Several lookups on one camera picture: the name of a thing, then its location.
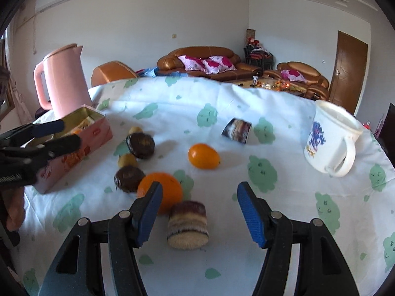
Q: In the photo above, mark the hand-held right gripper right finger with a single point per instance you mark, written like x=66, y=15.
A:
x=250, y=215

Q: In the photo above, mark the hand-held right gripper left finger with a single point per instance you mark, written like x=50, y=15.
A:
x=148, y=219

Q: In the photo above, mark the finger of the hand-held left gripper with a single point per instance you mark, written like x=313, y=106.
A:
x=58, y=148
x=46, y=128

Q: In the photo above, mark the large round orange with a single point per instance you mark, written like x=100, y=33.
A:
x=171, y=191

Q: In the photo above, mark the pink tin box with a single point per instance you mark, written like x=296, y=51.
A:
x=95, y=134

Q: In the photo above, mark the round chocolate cake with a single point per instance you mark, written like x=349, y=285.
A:
x=128, y=178
x=140, y=145

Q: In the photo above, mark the oval orange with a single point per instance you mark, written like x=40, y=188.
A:
x=203, y=156

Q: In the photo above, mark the person's left hand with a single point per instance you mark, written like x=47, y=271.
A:
x=12, y=209

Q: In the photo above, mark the layered cake roll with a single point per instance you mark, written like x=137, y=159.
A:
x=188, y=225

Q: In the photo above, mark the pink electric kettle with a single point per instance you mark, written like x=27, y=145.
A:
x=64, y=83

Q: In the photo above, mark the white tablecloth with green print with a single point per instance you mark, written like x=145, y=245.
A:
x=293, y=175

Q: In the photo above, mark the small yellow-green fruit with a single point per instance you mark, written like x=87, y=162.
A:
x=135, y=129
x=127, y=160

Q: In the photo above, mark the brown leather stool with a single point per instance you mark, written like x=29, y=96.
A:
x=111, y=72

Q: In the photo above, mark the dark snack packet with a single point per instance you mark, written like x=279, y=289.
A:
x=236, y=130

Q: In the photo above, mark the white printed mug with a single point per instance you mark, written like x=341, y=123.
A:
x=330, y=135

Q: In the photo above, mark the blue checked clothing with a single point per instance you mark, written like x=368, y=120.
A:
x=151, y=72

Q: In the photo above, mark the clutter of snacks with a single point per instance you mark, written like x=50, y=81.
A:
x=271, y=84

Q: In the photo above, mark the wooden coffee table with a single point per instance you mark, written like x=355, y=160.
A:
x=297, y=92

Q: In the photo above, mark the pink floral pillow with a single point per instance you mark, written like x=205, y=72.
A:
x=219, y=64
x=293, y=75
x=191, y=63

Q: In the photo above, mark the red bottle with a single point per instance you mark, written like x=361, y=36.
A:
x=367, y=125

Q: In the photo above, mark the brown leather armchair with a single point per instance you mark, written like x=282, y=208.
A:
x=311, y=80

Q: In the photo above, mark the stack of black chairs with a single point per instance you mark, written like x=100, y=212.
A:
x=262, y=60

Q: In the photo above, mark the dark cabinet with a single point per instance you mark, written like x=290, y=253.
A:
x=388, y=126

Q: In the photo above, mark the brown leather sofa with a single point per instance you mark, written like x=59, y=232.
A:
x=197, y=51

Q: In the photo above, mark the brown wooden door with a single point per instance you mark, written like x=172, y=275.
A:
x=348, y=74

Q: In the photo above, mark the red clothes pile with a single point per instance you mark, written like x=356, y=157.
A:
x=253, y=40

